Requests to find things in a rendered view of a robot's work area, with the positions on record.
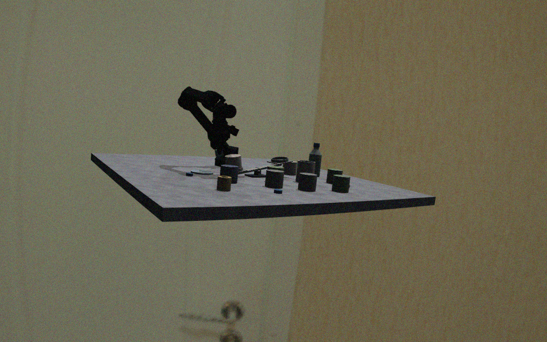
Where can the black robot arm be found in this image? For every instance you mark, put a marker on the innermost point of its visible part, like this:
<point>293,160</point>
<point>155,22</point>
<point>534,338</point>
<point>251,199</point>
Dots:
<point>188,100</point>

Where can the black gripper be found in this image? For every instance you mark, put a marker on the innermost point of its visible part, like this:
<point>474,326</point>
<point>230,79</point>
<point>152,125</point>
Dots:
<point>218,133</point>

